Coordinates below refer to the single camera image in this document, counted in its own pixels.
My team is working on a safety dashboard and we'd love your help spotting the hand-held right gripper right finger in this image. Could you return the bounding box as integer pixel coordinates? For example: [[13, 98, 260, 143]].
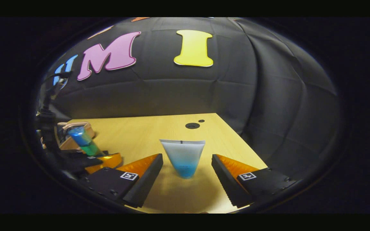
[[211, 154, 302, 209]]

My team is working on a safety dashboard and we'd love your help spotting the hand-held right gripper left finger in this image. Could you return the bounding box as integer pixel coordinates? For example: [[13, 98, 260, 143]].
[[78, 153, 164, 209]]

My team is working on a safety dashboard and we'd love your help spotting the blue skin care bottle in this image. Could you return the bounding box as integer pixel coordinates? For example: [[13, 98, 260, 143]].
[[67, 126, 103, 157]]

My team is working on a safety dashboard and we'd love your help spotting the translucent blue skin care tube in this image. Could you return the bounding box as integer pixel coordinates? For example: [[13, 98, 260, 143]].
[[159, 139, 206, 179]]

